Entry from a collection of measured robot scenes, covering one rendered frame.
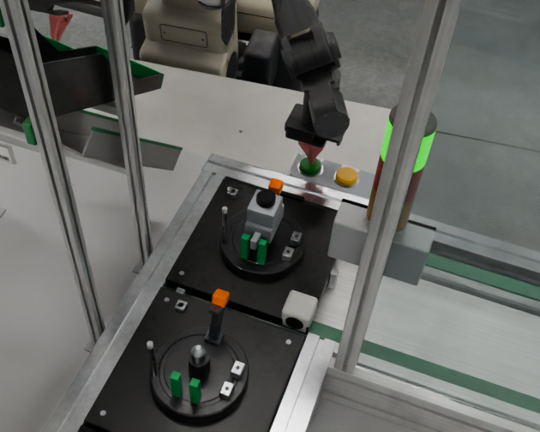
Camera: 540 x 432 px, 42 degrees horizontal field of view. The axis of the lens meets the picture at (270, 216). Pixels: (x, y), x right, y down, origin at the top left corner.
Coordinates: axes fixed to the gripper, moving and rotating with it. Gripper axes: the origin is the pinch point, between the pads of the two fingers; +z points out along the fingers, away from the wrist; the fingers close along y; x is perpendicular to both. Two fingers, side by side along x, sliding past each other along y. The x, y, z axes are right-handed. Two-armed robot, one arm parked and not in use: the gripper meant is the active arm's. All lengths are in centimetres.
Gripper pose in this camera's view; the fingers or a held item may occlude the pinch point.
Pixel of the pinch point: (313, 159)
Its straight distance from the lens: 130.2
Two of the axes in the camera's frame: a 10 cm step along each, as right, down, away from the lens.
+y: 9.4, 2.9, -1.9
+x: 3.5, -7.0, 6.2
